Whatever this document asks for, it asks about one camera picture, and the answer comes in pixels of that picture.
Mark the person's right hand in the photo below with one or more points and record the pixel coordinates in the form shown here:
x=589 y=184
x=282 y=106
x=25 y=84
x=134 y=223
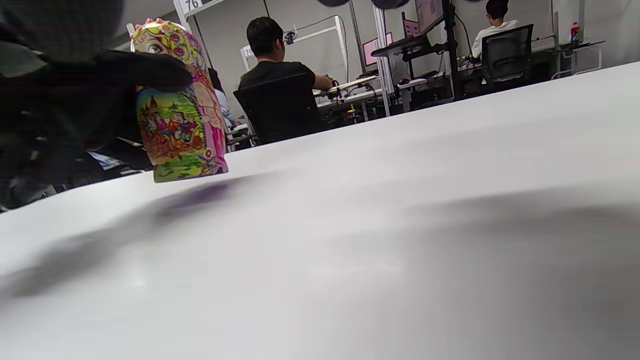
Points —
x=50 y=25

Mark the person's left hand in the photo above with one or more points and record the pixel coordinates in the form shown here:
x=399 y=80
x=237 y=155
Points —
x=60 y=110

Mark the large purple-scarf Russian doll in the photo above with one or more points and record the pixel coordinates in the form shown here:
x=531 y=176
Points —
x=180 y=135

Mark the black office chair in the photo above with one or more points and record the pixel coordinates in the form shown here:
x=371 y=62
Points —
x=285 y=110

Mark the light wooden desk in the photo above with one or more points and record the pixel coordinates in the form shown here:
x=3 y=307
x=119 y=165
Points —
x=350 y=85

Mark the pink screen monitor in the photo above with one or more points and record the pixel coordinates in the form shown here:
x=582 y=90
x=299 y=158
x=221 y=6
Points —
x=372 y=50

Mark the white column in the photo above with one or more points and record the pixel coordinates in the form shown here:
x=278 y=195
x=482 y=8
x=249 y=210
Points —
x=384 y=60

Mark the black monitor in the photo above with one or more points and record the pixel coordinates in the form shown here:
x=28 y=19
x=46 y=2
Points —
x=429 y=14

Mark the black monitor stand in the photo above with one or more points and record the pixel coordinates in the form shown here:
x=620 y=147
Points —
x=451 y=50

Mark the black mesh chair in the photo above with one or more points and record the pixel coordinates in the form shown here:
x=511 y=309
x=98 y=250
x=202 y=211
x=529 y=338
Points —
x=507 y=52

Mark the red bottle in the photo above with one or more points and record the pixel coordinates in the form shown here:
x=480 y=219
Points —
x=575 y=32

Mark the white metal frame post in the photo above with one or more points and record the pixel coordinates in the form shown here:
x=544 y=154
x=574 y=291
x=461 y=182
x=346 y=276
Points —
x=190 y=7

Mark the white tube frame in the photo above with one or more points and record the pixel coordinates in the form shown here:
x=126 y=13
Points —
x=341 y=40

